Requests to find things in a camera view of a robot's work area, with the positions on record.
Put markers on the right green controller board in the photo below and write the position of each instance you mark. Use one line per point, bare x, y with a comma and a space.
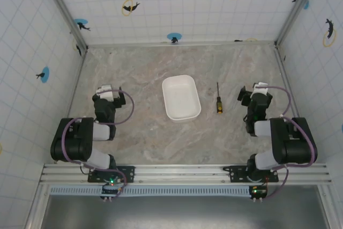
257, 191

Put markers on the left green controller board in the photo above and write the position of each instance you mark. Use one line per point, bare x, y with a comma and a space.
112, 187

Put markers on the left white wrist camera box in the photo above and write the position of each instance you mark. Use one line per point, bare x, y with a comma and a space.
105, 92

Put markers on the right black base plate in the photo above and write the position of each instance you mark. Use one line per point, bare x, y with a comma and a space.
235, 174

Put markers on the white plastic bin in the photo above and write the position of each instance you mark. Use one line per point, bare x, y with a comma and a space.
181, 97

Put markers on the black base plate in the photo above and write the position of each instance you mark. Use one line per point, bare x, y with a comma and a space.
235, 174
128, 172

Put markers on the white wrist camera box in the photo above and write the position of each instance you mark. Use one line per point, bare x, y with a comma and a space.
105, 92
261, 87

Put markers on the aluminium frame side bar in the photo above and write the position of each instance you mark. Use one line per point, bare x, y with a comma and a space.
286, 78

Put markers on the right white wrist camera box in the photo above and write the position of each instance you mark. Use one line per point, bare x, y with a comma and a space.
261, 87

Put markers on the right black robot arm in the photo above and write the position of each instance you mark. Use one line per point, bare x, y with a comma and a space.
292, 140

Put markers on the aluminium frame post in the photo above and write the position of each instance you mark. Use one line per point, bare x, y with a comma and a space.
297, 9
64, 11

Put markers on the aluminium mounting rail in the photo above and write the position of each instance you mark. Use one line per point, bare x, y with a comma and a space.
182, 172

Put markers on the green controller board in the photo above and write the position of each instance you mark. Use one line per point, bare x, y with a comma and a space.
112, 187
257, 191

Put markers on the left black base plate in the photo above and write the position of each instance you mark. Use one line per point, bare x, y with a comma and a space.
128, 172

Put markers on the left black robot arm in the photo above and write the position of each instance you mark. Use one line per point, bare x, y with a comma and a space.
72, 143

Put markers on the aluminium frame crossbar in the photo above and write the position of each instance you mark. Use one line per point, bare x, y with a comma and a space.
182, 43

